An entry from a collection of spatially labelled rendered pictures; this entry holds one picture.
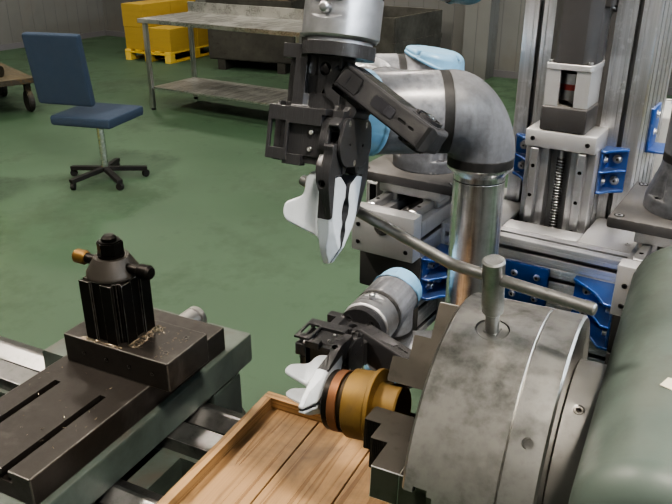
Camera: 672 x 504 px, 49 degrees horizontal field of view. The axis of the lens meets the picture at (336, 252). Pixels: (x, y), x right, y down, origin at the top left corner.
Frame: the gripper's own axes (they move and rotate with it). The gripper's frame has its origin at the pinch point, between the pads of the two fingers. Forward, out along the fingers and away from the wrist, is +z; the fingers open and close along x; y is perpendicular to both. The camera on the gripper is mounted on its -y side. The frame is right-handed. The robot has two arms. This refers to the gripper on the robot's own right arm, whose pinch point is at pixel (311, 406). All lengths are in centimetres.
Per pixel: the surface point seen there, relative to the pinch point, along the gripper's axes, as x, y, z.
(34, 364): -22, 67, -15
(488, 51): -77, 187, -773
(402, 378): 4.7, -10.2, -3.9
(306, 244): -108, 144, -260
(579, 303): 22.4, -29.1, 3.0
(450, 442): 8.9, -20.3, 10.0
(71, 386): -10.6, 41.9, -1.0
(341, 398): 2.6, -4.2, 0.2
